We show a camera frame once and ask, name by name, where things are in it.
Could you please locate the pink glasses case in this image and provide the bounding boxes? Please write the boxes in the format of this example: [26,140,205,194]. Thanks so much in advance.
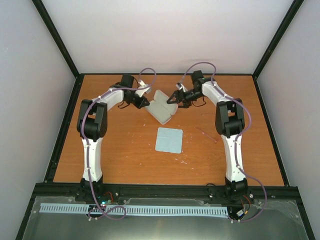
[145,89,178,125]

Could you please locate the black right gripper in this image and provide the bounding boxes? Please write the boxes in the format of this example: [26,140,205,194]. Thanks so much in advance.
[166,88,204,109]

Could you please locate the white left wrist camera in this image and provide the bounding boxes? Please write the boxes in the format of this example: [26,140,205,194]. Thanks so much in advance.
[135,79,152,97]

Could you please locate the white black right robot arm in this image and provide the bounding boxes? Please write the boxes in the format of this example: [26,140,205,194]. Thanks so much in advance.
[167,70,248,202]

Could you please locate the light blue cleaning cloth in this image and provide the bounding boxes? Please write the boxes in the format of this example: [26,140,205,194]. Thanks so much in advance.
[155,127,183,154]

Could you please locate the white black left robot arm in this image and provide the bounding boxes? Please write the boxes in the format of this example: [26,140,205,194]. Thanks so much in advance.
[76,74,152,202]

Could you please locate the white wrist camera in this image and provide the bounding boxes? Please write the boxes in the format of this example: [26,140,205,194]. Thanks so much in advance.
[135,79,152,97]
[176,82,187,92]

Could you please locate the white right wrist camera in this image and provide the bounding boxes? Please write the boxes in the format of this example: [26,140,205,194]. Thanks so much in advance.
[176,82,187,92]

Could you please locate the pink transparent sunglasses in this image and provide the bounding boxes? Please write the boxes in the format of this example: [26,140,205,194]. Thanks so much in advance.
[194,113,217,144]

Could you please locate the light blue slotted cable duct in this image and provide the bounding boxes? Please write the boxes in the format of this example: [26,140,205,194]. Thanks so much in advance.
[39,203,229,218]

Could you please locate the metal base plate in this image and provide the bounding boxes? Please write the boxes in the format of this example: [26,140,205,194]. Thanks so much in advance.
[22,197,308,240]

